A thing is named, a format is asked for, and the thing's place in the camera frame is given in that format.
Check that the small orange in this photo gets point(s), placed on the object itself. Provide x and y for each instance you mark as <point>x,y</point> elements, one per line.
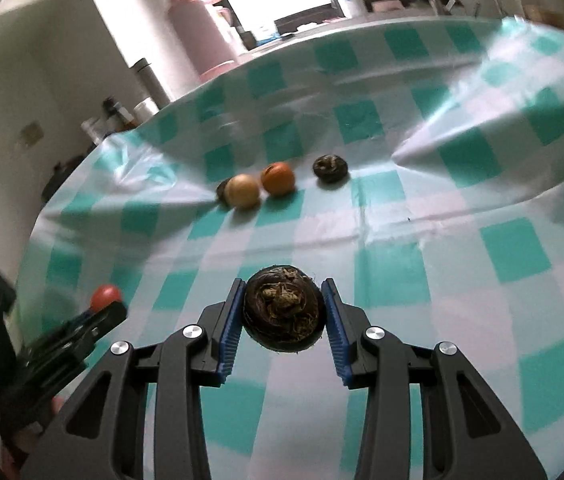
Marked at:
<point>278,178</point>

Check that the small dark bottle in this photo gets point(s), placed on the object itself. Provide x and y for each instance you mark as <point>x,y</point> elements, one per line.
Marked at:
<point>112,114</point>

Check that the beige round longan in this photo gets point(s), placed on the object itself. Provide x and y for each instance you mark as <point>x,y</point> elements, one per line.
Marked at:
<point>243,191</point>

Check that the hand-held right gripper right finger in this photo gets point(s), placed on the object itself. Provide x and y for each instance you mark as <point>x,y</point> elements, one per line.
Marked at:
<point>336,332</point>

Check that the dark brown water chestnut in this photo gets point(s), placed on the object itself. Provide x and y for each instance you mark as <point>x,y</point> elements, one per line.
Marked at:
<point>330,167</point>
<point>284,307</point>

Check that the pink thermos bottle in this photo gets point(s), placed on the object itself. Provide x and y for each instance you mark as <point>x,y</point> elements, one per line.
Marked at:
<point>201,30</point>

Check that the shiny steel cup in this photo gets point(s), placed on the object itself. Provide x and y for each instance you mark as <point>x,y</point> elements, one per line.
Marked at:
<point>144,111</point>

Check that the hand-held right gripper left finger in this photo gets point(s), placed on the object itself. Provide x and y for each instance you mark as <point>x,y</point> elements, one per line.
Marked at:
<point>229,330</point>

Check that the small white bottle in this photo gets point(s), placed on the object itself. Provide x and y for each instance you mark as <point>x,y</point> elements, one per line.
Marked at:
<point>92,130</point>

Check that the red cherry tomato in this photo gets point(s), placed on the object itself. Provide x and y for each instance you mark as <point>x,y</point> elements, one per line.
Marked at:
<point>104,296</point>

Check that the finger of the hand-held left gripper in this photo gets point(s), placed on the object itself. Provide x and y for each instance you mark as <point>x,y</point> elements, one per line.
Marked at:
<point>99,322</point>

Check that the teal white checkered tablecloth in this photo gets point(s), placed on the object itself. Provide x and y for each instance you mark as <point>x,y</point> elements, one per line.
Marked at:
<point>412,210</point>

